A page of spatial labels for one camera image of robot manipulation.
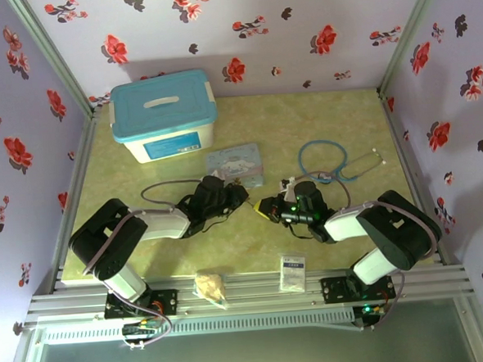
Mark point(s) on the cartoon-print blue pouch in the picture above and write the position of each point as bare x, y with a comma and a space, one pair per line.
240, 160

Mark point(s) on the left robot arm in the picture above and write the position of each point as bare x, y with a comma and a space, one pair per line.
162, 224

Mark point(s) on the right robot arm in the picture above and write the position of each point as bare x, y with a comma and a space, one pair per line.
342, 224

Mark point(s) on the blue stethoscope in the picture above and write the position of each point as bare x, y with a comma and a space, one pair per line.
306, 169

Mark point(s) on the white gauze packet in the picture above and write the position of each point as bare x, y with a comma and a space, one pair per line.
292, 272

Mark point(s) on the white storage box, blue lid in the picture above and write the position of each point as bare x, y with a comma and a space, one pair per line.
159, 112

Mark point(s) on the green control board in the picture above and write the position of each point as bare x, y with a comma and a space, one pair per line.
370, 312
140, 329

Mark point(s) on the grey metal lower panel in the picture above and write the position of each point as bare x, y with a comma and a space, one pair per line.
252, 356

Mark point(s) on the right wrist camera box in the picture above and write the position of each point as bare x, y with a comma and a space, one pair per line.
287, 185

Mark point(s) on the wide aluminium base rail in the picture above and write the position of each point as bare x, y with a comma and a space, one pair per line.
252, 291

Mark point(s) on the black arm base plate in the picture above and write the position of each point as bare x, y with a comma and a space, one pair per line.
167, 302
334, 290

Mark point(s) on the aluminium frame rail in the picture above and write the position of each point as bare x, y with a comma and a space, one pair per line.
413, 170
74, 191

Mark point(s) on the aluminium frame post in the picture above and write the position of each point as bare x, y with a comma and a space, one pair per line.
49, 49
406, 31

